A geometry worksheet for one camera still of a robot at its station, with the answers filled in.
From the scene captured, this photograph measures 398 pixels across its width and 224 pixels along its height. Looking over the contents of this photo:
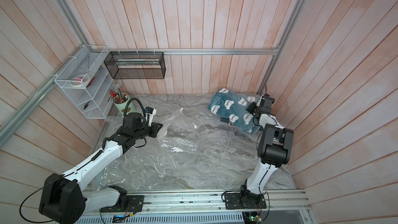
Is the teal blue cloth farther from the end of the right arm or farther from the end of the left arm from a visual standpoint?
the end of the left arm

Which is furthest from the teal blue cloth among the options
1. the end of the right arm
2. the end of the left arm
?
the end of the left arm

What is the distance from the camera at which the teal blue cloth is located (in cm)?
92
